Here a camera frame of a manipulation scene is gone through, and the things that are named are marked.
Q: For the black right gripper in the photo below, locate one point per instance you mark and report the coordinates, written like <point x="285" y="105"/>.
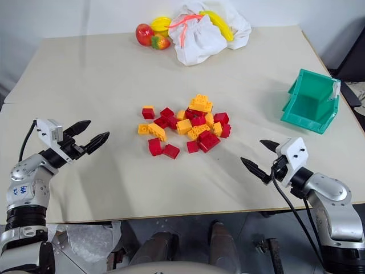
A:
<point x="280" y="168"/>

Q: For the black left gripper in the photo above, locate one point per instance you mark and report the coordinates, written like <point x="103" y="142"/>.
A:
<point x="72" y="148"/>

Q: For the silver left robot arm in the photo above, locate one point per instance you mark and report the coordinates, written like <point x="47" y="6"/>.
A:
<point x="27" y="197"/>

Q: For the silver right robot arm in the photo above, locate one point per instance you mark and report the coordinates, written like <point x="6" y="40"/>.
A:
<point x="333" y="199"/>

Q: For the green plastic bin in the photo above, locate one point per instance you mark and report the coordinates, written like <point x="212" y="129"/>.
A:
<point x="308" y="105"/>

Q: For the dark metal clamp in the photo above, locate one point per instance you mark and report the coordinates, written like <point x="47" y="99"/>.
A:
<point x="272" y="251"/>

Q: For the dark rounded shape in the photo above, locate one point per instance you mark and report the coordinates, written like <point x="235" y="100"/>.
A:
<point x="155" y="248"/>
<point x="223" y="242"/>

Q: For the white label clip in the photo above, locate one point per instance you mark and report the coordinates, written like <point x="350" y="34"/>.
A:
<point x="335" y="89"/>

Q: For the clear plastic wrap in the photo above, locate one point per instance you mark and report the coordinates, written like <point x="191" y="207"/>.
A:
<point x="85" y="242"/>

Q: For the red toy apple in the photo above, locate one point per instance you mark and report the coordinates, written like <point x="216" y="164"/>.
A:
<point x="144" y="34"/>

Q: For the red toy strawberry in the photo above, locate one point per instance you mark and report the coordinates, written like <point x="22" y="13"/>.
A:
<point x="161" y="42"/>

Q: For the black chair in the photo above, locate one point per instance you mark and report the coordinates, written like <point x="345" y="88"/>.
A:
<point x="349" y="62"/>

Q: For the yellow toy starfruit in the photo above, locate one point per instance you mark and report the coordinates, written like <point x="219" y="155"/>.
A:
<point x="160" y="25"/>

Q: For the yellow toy banana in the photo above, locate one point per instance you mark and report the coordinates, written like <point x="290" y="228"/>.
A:
<point x="221" y="24"/>

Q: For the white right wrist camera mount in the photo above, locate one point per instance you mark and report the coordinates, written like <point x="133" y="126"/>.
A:
<point x="295" y="157"/>

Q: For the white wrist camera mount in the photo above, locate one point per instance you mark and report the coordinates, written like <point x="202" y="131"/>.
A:
<point x="295" y="157"/>
<point x="48" y="128"/>

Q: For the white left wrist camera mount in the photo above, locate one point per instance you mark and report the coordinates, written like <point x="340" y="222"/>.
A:
<point x="48" y="128"/>

